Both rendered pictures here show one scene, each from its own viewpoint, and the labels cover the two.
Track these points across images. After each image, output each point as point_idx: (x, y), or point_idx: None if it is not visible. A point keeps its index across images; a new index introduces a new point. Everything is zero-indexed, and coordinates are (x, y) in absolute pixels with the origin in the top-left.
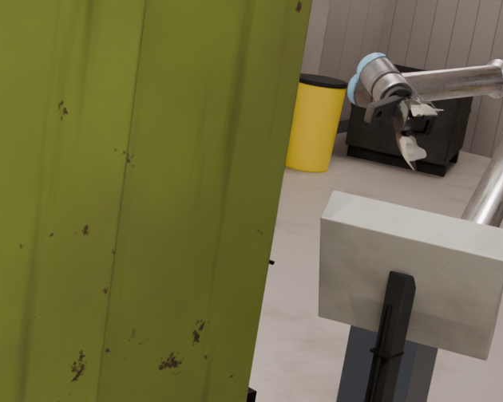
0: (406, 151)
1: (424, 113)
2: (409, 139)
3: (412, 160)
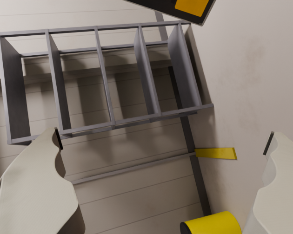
0: (275, 161)
1: (49, 139)
2: (245, 225)
3: (269, 148)
